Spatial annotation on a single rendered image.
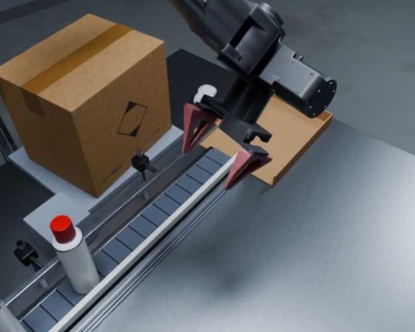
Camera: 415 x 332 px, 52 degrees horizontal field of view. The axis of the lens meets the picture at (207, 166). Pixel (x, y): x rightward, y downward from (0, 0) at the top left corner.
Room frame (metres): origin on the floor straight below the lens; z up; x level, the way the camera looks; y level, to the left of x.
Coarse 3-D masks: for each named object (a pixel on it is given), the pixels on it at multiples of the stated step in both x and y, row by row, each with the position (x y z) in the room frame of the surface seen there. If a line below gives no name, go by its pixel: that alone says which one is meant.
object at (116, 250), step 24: (192, 168) 0.70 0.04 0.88; (216, 168) 0.70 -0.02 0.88; (168, 192) 0.62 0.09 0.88; (192, 192) 0.62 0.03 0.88; (144, 216) 0.55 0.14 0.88; (168, 216) 0.55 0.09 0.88; (120, 240) 0.49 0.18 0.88; (96, 264) 0.44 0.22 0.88; (72, 288) 0.38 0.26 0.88; (48, 312) 0.34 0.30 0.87
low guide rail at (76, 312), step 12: (228, 168) 0.67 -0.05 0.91; (216, 180) 0.64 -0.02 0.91; (204, 192) 0.60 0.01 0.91; (192, 204) 0.57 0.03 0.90; (180, 216) 0.54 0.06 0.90; (168, 228) 0.51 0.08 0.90; (144, 240) 0.47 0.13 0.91; (156, 240) 0.48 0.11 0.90; (132, 252) 0.44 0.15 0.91; (144, 252) 0.45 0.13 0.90; (120, 264) 0.42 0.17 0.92; (132, 264) 0.43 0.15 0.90; (108, 276) 0.39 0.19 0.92; (120, 276) 0.40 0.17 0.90; (96, 288) 0.37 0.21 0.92; (108, 288) 0.38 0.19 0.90; (84, 300) 0.34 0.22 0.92; (72, 312) 0.32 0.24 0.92; (60, 324) 0.30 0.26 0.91
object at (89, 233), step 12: (180, 156) 0.66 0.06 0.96; (168, 168) 0.63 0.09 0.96; (156, 180) 0.60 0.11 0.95; (132, 192) 0.56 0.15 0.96; (120, 204) 0.53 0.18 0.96; (108, 216) 0.50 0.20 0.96; (96, 228) 0.47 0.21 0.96; (48, 264) 0.39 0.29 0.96; (36, 276) 0.37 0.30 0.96; (24, 288) 0.34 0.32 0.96; (12, 300) 0.32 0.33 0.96
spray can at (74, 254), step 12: (60, 216) 0.41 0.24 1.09; (60, 228) 0.38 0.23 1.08; (72, 228) 0.39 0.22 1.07; (60, 240) 0.38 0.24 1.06; (72, 240) 0.38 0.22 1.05; (84, 240) 0.40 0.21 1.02; (60, 252) 0.37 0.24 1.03; (72, 252) 0.37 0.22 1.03; (84, 252) 0.39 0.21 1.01; (72, 264) 0.37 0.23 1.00; (84, 264) 0.38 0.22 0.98; (72, 276) 0.37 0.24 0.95; (84, 276) 0.37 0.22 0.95; (96, 276) 0.39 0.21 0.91; (84, 288) 0.37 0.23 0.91
